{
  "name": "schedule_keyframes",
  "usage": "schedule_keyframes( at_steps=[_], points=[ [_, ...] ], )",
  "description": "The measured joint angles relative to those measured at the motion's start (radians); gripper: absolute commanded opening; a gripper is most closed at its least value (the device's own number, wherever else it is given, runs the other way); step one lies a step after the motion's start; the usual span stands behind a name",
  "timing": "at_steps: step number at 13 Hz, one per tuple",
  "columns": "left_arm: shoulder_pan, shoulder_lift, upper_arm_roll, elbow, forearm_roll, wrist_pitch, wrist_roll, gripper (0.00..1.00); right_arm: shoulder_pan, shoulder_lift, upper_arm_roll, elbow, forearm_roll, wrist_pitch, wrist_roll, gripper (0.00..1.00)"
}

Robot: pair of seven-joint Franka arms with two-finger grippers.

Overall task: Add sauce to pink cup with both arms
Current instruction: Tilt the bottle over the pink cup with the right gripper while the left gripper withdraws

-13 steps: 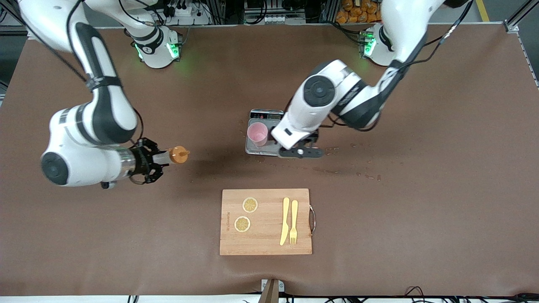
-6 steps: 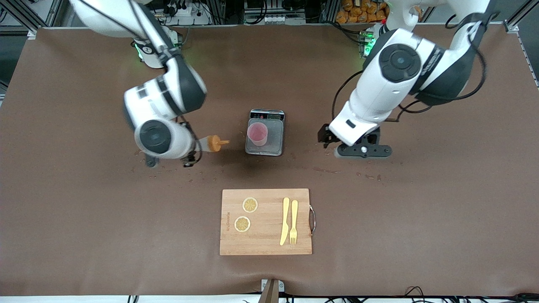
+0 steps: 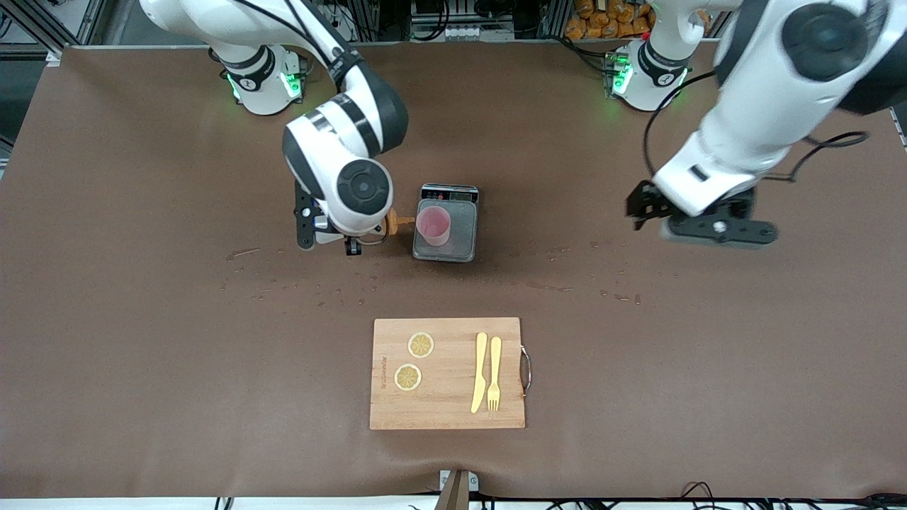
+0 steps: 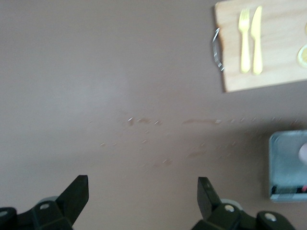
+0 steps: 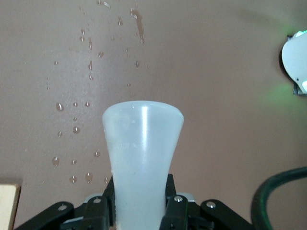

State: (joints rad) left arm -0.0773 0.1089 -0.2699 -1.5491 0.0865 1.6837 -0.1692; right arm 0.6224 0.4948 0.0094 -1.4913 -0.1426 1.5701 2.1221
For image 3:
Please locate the yellow plastic fork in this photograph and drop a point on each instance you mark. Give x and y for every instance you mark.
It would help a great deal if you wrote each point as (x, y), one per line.
(494, 368)

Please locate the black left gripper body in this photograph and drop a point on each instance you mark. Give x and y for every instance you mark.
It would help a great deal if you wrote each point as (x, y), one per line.
(643, 201)

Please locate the sauce bottle with orange cap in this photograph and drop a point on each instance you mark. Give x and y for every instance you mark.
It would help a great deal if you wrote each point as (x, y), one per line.
(394, 223)

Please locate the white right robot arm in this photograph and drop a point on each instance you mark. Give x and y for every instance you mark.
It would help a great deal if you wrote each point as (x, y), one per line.
(333, 142)

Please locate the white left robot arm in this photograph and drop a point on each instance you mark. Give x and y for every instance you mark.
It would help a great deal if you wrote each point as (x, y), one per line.
(744, 142)

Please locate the lemon slice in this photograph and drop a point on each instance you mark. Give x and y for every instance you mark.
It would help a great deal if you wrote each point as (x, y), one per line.
(421, 345)
(408, 377)

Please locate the pile of orange snack bags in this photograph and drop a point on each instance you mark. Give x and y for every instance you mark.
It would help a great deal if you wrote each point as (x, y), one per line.
(602, 21)

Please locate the brown table mat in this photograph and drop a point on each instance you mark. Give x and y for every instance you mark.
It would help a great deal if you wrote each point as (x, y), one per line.
(142, 389)

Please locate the pink plastic cup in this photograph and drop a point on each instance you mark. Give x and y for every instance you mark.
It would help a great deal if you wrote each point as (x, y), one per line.
(434, 225)

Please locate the grey metal bracket plate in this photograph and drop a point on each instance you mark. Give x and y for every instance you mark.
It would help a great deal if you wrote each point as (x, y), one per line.
(473, 483)

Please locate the aluminium frame rail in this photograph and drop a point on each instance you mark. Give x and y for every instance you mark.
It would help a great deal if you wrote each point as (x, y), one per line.
(900, 127)

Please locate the white terminal block row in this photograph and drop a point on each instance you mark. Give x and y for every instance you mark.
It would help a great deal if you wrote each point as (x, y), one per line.
(468, 32)

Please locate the wooden cutting board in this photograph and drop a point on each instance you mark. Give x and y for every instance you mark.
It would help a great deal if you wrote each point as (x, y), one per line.
(446, 407)

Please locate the silver digital kitchen scale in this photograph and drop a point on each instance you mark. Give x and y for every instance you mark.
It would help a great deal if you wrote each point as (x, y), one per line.
(464, 234)

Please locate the yellow plastic knife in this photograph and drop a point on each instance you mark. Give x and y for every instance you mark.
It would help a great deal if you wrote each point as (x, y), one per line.
(480, 375)

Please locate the brown camera post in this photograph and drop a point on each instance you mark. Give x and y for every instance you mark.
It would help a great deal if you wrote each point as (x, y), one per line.
(453, 496)

